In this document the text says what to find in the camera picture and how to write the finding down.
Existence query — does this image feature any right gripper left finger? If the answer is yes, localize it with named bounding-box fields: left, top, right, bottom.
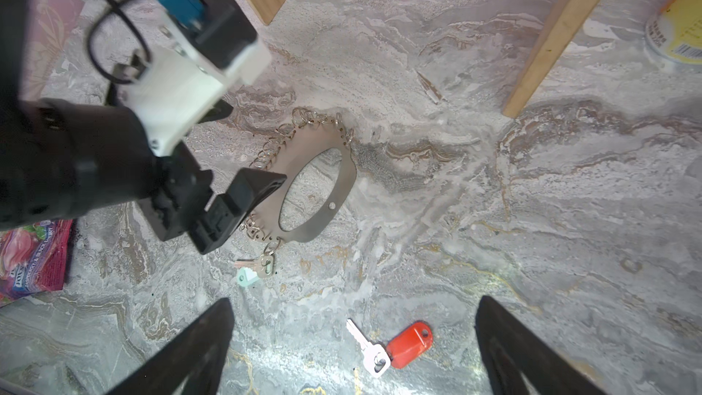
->
left=110, top=298, right=234, bottom=394

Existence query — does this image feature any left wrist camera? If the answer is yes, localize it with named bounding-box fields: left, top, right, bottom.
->
left=124, top=0, right=272, bottom=157

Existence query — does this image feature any red capped key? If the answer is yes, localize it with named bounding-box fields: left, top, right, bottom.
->
left=346, top=318, right=433, bottom=378

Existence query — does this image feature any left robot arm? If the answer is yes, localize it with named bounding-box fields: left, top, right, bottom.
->
left=1, top=0, right=285, bottom=254

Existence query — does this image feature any pink snack packet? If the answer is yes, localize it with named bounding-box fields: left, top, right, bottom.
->
left=1, top=219, right=73, bottom=306

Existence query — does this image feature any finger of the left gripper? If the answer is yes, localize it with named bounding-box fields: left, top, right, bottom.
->
left=188, top=168, right=287, bottom=255

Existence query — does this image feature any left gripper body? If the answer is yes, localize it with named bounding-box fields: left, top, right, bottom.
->
left=103, top=81, right=234, bottom=242

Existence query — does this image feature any metal key ring plate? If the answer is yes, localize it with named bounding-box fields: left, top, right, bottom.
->
left=242, top=107, right=356, bottom=244

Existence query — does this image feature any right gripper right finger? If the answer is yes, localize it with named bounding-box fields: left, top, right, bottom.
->
left=475, top=296, right=603, bottom=394

